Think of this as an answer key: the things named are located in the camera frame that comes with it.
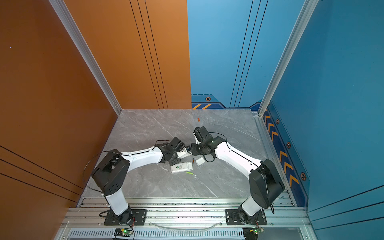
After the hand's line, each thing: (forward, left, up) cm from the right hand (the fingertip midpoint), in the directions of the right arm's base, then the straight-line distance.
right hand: (192, 150), depth 85 cm
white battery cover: (-1, -5, -12) cm, 13 cm away
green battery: (-9, +2, -12) cm, 15 cm away
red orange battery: (+34, -4, -11) cm, 36 cm away
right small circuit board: (-37, -31, -12) cm, 50 cm away
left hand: (+3, +11, -9) cm, 15 cm away
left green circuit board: (-37, +33, -13) cm, 51 cm away
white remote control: (-6, +6, -10) cm, 13 cm away
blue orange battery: (-1, 0, -11) cm, 11 cm away
